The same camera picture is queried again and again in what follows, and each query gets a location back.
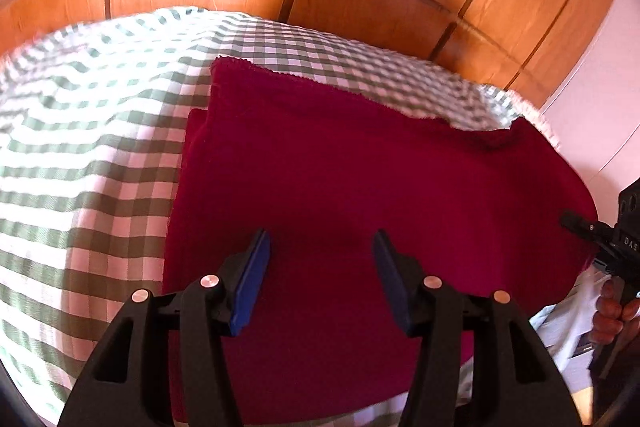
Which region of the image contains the green checked blanket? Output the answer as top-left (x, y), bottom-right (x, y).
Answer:
top-left (0, 7), bottom-right (566, 427)

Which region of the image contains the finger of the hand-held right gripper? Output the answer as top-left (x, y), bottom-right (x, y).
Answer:
top-left (559, 209), bottom-right (621, 254)

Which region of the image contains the person's right hand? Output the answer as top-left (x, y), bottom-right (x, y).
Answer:
top-left (591, 279), bottom-right (640, 345)

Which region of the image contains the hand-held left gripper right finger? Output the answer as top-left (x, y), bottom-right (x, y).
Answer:
top-left (372, 229), bottom-right (583, 427)

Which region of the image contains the dark red cloth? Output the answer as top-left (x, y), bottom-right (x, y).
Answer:
top-left (162, 57), bottom-right (601, 427)

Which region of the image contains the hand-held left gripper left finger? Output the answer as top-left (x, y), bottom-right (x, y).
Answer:
top-left (57, 229), bottom-right (272, 427)

